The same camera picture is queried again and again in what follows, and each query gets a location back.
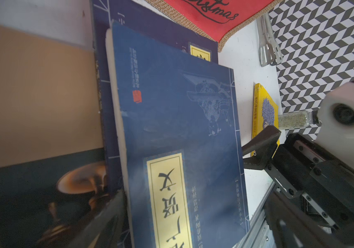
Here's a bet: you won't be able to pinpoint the brown cover book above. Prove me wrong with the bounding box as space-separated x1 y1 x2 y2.
0 18 125 248

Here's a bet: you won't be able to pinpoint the stainless steel kitchen tongs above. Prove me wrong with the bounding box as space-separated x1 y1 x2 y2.
256 12 283 67

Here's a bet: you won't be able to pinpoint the small glass spice jar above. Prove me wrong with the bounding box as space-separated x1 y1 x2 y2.
278 110 320 130

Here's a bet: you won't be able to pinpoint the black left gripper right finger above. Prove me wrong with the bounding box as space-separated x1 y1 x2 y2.
265 192 354 248

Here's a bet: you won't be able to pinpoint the blue book yellow title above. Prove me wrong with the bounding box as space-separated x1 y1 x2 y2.
105 21 249 248

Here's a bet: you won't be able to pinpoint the red burlap Christmas bag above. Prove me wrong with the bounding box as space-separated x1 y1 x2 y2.
148 0 280 52

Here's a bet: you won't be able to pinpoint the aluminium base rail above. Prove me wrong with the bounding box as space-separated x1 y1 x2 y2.
234 182 276 248

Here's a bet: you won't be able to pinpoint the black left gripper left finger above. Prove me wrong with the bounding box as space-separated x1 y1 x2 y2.
71 190 126 248

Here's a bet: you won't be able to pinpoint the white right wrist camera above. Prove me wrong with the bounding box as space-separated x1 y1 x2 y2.
315 83 354 169

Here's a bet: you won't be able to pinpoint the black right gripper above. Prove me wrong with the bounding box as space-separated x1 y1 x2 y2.
242 126 354 229

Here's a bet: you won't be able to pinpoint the navy book yellow label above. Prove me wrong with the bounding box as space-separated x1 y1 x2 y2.
90 0 218 195

